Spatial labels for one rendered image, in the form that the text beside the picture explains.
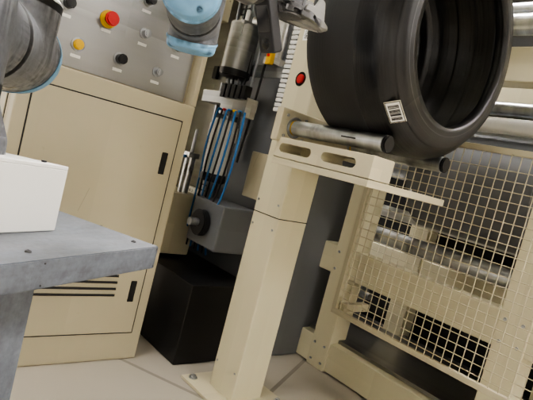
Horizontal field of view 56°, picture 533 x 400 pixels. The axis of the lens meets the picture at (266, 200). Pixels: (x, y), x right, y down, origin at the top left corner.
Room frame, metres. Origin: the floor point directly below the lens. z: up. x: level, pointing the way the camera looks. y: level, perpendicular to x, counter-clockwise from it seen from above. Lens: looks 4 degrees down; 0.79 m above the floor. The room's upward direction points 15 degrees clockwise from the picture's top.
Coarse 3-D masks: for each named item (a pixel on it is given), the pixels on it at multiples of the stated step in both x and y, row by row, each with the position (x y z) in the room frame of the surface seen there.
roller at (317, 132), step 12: (300, 132) 1.44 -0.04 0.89; (312, 132) 1.41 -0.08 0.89; (324, 132) 1.37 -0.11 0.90; (336, 132) 1.34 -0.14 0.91; (348, 132) 1.31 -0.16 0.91; (360, 132) 1.29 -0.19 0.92; (348, 144) 1.32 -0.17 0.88; (360, 144) 1.28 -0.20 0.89; (372, 144) 1.25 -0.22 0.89; (384, 144) 1.22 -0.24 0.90
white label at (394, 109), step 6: (384, 102) 1.19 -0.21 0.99; (390, 102) 1.18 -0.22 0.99; (396, 102) 1.18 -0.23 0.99; (390, 108) 1.19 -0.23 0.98; (396, 108) 1.19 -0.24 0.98; (402, 108) 1.18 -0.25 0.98; (390, 114) 1.20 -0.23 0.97; (396, 114) 1.20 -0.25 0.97; (402, 114) 1.19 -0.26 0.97; (390, 120) 1.21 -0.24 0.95; (396, 120) 1.21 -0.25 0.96; (402, 120) 1.20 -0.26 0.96
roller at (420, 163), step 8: (368, 152) 1.60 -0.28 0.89; (376, 152) 1.58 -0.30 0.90; (392, 160) 1.54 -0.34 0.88; (400, 160) 1.52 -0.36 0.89; (408, 160) 1.49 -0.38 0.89; (416, 160) 1.47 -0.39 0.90; (424, 160) 1.45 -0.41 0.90; (432, 160) 1.43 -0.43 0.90; (440, 160) 1.42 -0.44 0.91; (448, 160) 1.43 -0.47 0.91; (424, 168) 1.46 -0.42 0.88; (432, 168) 1.44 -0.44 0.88; (440, 168) 1.41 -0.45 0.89; (448, 168) 1.43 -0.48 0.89
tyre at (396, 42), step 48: (336, 0) 1.24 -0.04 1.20; (384, 0) 1.14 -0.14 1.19; (432, 0) 1.61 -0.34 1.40; (480, 0) 1.51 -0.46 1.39; (336, 48) 1.23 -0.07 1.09; (384, 48) 1.15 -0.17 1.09; (432, 48) 1.66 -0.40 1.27; (480, 48) 1.56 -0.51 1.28; (336, 96) 1.28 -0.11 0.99; (384, 96) 1.18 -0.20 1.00; (432, 96) 1.65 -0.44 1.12; (480, 96) 1.53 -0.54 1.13; (432, 144) 1.30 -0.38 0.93
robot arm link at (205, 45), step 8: (224, 0) 0.92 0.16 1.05; (168, 32) 0.90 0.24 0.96; (176, 32) 0.87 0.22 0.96; (216, 32) 0.89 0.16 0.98; (168, 40) 0.90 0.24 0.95; (176, 40) 0.88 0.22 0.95; (184, 40) 0.88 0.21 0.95; (192, 40) 0.88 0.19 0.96; (200, 40) 0.88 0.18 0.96; (208, 40) 0.90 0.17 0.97; (216, 40) 0.92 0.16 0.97; (176, 48) 0.93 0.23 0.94; (184, 48) 0.90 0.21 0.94; (192, 48) 0.89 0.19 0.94; (200, 48) 0.89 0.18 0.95; (208, 48) 0.90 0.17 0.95; (208, 56) 0.94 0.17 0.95
